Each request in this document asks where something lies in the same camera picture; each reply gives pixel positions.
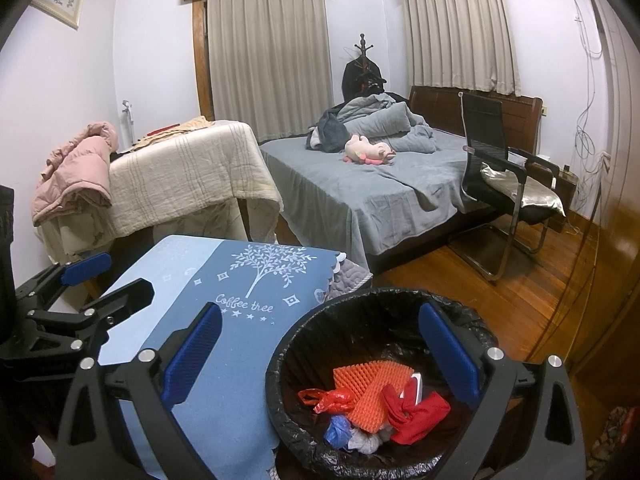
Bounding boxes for red cloth bag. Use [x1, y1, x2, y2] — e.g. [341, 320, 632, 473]
[382, 382, 451, 446]

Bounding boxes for pink plush toy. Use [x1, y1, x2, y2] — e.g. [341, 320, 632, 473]
[342, 134, 397, 166]

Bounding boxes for glossy wooden wardrobe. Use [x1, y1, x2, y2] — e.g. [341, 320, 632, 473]
[565, 0, 640, 376]

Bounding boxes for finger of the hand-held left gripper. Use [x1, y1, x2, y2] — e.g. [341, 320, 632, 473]
[30, 279, 153, 346]
[15, 252, 112, 311]

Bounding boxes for wooden window frame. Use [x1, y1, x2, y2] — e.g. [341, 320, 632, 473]
[192, 0, 216, 123]

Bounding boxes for wooden nightstand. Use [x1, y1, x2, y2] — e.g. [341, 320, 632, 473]
[530, 155, 578, 211]

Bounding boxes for pink padded jacket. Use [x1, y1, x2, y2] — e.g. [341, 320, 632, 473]
[32, 121, 119, 226]

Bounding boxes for silver seat cushion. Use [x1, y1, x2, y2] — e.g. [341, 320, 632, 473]
[480, 162, 567, 217]

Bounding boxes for tan folded cloth pile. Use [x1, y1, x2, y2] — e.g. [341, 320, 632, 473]
[135, 116, 216, 148]

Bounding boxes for red plastic bag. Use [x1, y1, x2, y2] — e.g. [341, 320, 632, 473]
[298, 387, 353, 415]

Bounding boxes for narrow beige curtain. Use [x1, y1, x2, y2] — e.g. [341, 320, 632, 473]
[404, 0, 521, 97]

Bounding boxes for wooden headboard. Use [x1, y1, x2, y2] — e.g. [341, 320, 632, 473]
[409, 85, 543, 156]

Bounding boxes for patterned cloth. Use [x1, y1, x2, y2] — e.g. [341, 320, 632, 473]
[592, 405, 640, 466]

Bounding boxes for wide beige curtain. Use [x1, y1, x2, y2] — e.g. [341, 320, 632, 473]
[206, 0, 335, 143]

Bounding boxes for hanging white cables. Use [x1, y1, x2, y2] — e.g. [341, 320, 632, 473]
[567, 0, 608, 211]

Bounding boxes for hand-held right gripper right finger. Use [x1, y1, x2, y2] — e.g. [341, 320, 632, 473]
[419, 302, 586, 480]

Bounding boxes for black mesh office chair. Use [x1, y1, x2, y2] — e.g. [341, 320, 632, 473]
[447, 92, 568, 281]

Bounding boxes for dark grey clothing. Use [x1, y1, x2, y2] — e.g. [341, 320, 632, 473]
[306, 109, 351, 153]

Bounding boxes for grey quilted mat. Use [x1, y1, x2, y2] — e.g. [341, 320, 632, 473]
[315, 265, 373, 306]

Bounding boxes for blue plastic bag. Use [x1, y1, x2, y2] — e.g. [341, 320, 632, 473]
[324, 414, 351, 448]

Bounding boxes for grey duvet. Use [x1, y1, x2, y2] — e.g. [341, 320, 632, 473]
[337, 94, 441, 153]

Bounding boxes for wooden coat rack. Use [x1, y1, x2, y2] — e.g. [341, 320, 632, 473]
[345, 33, 386, 91]

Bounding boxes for orange foam net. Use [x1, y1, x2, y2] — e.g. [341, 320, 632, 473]
[332, 359, 416, 433]

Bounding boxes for bed with grey sheet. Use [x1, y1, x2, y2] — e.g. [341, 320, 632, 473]
[260, 85, 543, 276]

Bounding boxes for blue tree-print tablecloth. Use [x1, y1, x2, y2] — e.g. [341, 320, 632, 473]
[97, 235, 346, 480]

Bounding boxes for white cardboard box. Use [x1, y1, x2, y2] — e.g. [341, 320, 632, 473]
[400, 374, 425, 403]

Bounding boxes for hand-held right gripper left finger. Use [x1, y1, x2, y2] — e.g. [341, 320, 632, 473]
[55, 302, 223, 480]

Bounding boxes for round bin with black liner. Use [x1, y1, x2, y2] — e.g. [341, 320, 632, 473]
[265, 287, 501, 480]

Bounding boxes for white tissue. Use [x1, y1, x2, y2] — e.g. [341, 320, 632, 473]
[347, 427, 383, 456]

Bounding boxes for white slender stand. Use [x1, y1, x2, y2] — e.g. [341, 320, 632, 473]
[122, 100, 136, 148]

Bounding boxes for beige striped blanket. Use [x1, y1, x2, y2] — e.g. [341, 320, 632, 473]
[37, 120, 283, 261]

